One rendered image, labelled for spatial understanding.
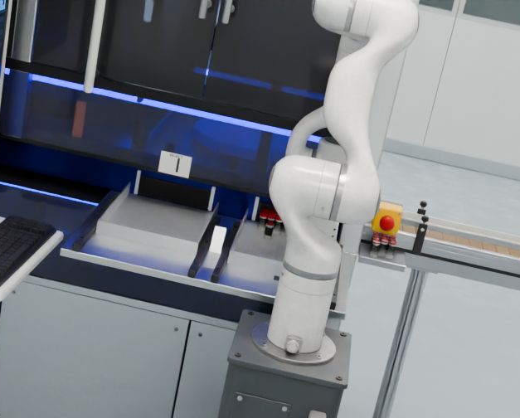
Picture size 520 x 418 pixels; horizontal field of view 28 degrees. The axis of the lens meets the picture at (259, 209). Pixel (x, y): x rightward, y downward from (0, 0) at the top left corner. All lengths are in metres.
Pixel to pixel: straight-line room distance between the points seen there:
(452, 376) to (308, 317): 2.20
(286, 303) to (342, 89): 0.46
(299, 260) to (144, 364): 1.00
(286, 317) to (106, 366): 0.99
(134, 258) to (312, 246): 0.55
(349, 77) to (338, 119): 0.09
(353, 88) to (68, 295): 1.22
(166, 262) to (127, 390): 0.67
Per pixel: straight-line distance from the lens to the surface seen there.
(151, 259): 2.55
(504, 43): 7.40
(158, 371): 3.06
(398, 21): 2.20
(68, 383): 3.15
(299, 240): 2.15
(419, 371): 4.33
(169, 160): 2.82
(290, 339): 2.23
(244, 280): 2.52
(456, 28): 7.35
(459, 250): 2.96
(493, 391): 4.36
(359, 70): 2.17
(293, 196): 2.12
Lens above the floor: 1.87
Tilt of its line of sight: 19 degrees down
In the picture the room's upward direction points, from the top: 12 degrees clockwise
